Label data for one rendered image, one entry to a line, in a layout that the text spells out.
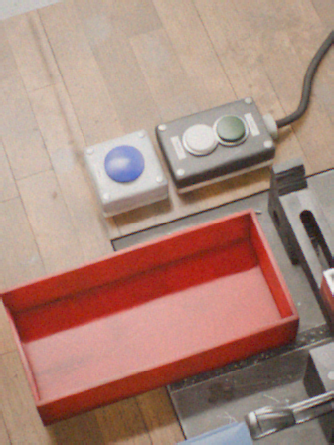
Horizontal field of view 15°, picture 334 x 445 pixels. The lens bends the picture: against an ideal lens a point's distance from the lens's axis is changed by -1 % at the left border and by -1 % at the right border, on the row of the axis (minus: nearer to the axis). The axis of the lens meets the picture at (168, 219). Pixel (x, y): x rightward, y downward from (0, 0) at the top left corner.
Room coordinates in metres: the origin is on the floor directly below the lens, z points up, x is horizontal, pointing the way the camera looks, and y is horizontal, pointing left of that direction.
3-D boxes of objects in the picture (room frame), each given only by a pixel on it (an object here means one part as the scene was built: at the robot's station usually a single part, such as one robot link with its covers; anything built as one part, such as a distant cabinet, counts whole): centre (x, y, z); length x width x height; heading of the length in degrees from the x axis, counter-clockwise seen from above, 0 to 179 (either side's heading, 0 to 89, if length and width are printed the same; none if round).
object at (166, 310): (0.44, 0.02, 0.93); 0.25 x 0.12 x 0.06; 106
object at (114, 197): (0.60, 0.04, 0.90); 0.07 x 0.07 x 0.06; 16
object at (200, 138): (0.62, -0.04, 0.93); 0.03 x 0.03 x 0.02
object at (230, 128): (0.63, -0.07, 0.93); 0.03 x 0.03 x 0.02
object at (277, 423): (0.32, -0.09, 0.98); 0.07 x 0.02 x 0.01; 106
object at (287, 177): (0.53, -0.12, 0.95); 0.06 x 0.03 x 0.09; 16
